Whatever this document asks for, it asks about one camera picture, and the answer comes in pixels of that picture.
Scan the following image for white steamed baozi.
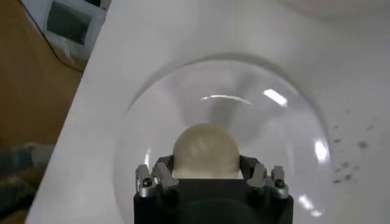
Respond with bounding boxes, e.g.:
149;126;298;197
172;123;241;180

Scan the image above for white grey box device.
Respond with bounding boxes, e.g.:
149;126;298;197
20;0;112;72

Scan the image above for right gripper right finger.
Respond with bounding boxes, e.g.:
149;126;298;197
239;155;289;199

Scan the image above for white round plate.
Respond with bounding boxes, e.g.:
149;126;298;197
113;54;333;224

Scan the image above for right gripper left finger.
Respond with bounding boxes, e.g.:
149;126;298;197
135;155;180;198

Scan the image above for brown crumbs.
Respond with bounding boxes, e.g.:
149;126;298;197
330;108;380;185

